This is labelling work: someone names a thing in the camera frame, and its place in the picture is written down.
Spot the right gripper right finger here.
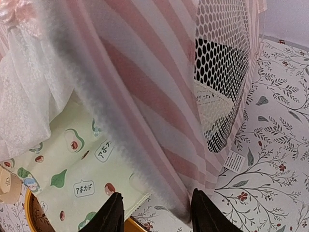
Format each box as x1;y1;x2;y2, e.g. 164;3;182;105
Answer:
191;188;242;232

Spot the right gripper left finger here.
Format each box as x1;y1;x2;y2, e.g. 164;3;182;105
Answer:
82;192;125;232

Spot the brown checkered mat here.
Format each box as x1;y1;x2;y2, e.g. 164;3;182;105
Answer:
0;94;161;232

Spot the yellow double bowl holder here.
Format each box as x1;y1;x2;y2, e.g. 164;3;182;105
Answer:
25;190;146;232

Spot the pink striped pet tent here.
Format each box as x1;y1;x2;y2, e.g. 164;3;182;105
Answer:
0;0;267;223

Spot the cream pet bowl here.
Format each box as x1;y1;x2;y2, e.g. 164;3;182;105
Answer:
0;167;22;204

